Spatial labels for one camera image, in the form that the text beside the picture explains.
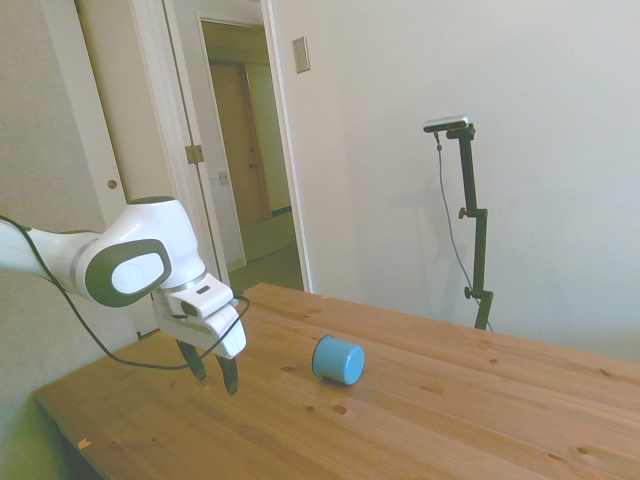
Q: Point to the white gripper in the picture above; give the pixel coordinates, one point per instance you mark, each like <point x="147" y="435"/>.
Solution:
<point x="220" y="334"/>

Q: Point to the blue mug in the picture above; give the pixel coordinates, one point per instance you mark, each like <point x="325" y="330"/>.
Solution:
<point x="340" y="361"/>

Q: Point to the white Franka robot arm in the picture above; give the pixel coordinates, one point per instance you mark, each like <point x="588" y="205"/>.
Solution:
<point x="135" y="225"/>

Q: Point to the white door latch plate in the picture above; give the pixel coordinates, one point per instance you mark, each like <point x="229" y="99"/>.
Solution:
<point x="222" y="177"/>

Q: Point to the brass door knob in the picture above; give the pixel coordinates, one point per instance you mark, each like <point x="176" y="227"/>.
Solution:
<point x="112" y="184"/>

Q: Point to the brass door hinge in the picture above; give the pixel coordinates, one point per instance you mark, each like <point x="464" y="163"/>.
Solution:
<point x="194" y="154"/>

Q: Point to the brown wooden hallway door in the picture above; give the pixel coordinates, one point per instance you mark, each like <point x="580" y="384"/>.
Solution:
<point x="240" y="145"/>

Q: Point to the white open door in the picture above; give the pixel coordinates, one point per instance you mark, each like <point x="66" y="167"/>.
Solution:
<point x="140" y="100"/>

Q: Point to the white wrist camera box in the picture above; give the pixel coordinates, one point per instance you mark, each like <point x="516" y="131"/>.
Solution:
<point x="200" y="297"/>

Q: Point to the black camera stand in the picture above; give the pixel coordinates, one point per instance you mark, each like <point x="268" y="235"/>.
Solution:
<point x="480" y="240"/>

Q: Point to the beige wall switch plate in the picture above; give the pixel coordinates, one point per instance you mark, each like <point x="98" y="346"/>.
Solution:
<point x="301" y="55"/>

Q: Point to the silver exterior camera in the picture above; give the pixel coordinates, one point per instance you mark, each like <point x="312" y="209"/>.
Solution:
<point x="446" y="123"/>

